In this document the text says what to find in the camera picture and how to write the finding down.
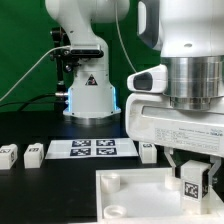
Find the white marker sheet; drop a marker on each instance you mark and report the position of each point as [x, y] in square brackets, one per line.
[90, 148]

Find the white square tabletop part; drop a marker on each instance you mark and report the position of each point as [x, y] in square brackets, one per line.
[140, 196]

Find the black camera stand clamp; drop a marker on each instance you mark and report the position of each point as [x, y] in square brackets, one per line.
[65, 63]

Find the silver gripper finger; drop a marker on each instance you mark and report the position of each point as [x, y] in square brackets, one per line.
[209, 176]

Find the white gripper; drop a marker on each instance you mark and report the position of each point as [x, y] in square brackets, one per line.
[150, 118]

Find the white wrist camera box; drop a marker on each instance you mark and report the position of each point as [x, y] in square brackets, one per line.
[153, 80]

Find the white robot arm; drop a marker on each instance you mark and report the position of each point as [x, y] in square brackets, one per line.
[176, 104]

